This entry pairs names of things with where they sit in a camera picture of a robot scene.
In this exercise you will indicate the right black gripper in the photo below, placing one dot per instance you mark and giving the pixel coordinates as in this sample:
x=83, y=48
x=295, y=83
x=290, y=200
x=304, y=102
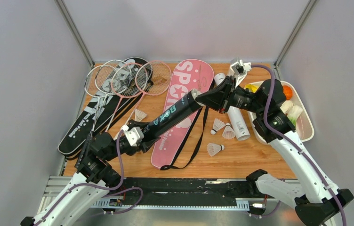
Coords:
x=220, y=97

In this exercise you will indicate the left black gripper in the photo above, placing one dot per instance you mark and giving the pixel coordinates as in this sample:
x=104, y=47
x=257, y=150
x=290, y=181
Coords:
x=146, y=144

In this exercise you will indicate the shuttlecock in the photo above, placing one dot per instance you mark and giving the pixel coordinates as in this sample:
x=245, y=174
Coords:
x=139, y=115
x=213, y=149
x=228, y=132
x=217, y=125

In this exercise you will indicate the black shuttlecock tube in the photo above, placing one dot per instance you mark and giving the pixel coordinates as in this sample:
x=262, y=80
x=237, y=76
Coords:
x=176, y=113

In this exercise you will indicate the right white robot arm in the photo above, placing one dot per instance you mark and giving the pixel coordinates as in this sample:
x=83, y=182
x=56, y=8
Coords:
x=317, y=198

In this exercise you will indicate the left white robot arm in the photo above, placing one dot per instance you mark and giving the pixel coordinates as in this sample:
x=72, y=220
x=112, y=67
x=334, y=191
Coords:
x=95, y=177

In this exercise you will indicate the white shuttlecock tube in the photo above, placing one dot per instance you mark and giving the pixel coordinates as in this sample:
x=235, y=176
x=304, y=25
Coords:
x=238, y=124

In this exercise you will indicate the yellow napa cabbage toy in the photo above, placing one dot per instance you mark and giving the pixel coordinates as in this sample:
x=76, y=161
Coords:
x=251, y=87

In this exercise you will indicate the pink racket cover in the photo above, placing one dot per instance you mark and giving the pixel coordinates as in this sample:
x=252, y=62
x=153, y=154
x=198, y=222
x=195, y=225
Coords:
x=187, y=75

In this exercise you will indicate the black racket cover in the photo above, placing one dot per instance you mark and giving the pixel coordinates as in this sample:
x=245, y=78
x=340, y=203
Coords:
x=81, y=130

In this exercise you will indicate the orange tomato toy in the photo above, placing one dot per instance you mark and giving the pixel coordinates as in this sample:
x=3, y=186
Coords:
x=288, y=92

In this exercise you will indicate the pink racket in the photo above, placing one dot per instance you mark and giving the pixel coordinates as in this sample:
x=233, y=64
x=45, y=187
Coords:
x=123, y=85
x=153, y=79

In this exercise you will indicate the pink racket right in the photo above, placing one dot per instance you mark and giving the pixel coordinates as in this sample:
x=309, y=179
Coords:
x=153, y=79

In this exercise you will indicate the bok choy toy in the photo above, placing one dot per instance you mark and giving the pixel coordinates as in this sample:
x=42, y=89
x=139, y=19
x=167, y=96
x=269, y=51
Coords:
x=294, y=113

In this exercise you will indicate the white plastic tray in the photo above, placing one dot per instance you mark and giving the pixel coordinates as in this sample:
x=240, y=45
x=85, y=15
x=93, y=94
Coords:
x=304, y=125

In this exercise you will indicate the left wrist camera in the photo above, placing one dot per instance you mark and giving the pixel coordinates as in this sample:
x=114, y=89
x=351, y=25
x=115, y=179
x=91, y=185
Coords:
x=133, y=135

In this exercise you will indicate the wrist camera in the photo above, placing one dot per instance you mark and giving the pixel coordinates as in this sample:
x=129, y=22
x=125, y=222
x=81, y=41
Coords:
x=238, y=70
x=133, y=135

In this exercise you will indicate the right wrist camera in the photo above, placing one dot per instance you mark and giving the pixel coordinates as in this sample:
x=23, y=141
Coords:
x=238, y=70

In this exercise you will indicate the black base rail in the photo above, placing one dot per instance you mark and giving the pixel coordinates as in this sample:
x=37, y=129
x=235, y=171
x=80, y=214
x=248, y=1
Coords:
x=189, y=192

